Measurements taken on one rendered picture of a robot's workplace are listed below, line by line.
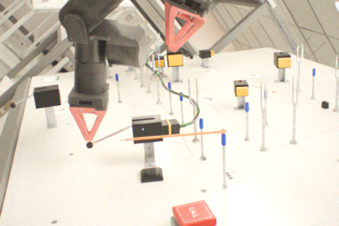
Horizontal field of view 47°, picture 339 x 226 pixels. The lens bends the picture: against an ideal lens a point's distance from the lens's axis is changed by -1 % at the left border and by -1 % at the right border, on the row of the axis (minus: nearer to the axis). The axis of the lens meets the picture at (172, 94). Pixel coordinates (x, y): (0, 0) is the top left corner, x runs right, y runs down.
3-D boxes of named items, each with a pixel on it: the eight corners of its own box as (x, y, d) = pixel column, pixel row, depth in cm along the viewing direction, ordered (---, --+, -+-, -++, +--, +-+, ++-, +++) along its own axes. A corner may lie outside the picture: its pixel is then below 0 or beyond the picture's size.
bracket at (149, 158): (143, 157, 80) (141, 134, 79) (155, 155, 80) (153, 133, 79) (144, 168, 76) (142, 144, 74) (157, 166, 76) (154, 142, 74)
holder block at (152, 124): (133, 135, 78) (131, 116, 77) (161, 133, 79) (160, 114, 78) (133, 144, 74) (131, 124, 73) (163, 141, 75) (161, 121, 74)
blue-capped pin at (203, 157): (198, 157, 78) (196, 117, 76) (205, 156, 78) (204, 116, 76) (199, 161, 77) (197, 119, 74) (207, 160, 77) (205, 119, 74)
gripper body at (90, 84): (109, 92, 78) (110, 55, 76) (105, 108, 68) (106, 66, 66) (76, 90, 77) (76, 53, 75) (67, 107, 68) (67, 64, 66)
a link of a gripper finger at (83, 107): (108, 132, 80) (109, 87, 77) (105, 146, 73) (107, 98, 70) (74, 130, 79) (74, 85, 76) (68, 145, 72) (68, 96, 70)
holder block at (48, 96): (16, 127, 101) (8, 90, 98) (64, 119, 104) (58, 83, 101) (14, 134, 97) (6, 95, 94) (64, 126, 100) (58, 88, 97)
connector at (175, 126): (153, 130, 78) (152, 120, 77) (177, 127, 79) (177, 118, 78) (156, 136, 75) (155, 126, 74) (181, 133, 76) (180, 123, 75)
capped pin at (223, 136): (218, 186, 68) (216, 128, 64) (225, 183, 68) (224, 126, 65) (223, 189, 66) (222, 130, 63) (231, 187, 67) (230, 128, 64)
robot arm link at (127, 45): (82, -15, 67) (60, 12, 61) (146, -9, 65) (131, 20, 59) (94, 41, 76) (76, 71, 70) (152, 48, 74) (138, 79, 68)
